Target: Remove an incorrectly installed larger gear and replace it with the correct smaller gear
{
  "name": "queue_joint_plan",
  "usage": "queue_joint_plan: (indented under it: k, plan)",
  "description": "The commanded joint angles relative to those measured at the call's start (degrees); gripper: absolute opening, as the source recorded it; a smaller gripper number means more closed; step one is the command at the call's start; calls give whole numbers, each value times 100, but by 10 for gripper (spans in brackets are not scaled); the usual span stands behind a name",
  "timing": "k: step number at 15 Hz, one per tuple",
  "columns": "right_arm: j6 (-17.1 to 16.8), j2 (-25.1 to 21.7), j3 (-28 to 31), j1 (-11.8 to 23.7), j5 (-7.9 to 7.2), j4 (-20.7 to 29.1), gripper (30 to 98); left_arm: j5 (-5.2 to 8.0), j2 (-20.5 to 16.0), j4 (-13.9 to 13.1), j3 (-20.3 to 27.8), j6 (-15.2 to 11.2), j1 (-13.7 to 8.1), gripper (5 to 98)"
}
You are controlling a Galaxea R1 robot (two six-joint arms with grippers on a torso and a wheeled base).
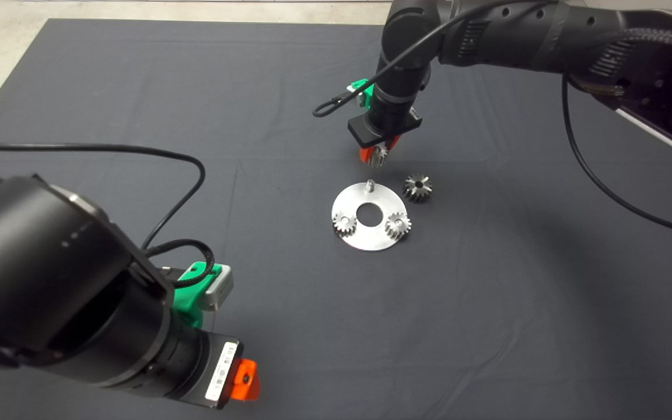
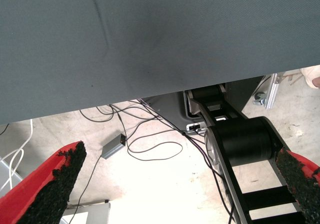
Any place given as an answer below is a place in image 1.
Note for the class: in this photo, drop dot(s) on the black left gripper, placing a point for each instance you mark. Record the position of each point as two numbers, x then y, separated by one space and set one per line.
212 368

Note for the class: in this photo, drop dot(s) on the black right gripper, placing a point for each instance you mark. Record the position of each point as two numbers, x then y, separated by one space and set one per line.
385 127

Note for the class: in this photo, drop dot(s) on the small dark steel gear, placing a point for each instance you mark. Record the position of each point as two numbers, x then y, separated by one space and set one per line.
381 156

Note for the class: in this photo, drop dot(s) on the larger steel gear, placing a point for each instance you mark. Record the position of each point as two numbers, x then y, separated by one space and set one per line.
417 188

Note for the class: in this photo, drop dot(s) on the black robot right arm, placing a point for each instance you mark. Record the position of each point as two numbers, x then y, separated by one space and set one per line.
517 35

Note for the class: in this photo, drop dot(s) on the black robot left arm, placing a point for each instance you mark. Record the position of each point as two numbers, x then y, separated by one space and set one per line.
50 251

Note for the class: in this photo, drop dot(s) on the round metal plate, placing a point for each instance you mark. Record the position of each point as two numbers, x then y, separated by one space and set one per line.
371 239

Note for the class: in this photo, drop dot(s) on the dark grey table cloth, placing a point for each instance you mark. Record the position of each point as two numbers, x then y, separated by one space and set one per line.
254 87

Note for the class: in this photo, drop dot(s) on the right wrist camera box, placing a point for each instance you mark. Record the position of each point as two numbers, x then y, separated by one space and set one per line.
353 95

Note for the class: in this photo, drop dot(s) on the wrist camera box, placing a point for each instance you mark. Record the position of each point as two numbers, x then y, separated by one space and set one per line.
217 289
353 95

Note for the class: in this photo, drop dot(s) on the right green camera mount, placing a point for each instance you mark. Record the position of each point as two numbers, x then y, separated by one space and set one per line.
362 87

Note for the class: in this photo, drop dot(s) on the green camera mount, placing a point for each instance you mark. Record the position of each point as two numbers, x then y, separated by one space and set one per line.
362 87
188 300

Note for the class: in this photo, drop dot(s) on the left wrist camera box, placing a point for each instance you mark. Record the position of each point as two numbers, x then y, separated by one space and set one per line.
217 289

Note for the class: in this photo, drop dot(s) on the left green camera mount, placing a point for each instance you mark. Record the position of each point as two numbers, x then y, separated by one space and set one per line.
188 300

